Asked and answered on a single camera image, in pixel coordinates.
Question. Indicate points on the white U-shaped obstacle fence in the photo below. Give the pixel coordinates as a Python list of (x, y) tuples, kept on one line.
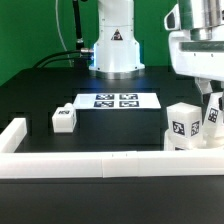
[(14, 165)]

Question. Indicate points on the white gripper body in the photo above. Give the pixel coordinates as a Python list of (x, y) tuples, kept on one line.
[(196, 40)]

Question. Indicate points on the white round stool seat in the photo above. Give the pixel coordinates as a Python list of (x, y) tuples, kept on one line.
[(170, 143)]

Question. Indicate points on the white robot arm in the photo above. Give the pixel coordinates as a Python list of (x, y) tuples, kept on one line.
[(116, 53)]

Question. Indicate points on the white fiducial marker sheet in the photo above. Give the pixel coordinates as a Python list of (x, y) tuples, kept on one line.
[(117, 101)]

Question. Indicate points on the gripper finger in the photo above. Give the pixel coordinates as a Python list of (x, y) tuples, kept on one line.
[(204, 86)]

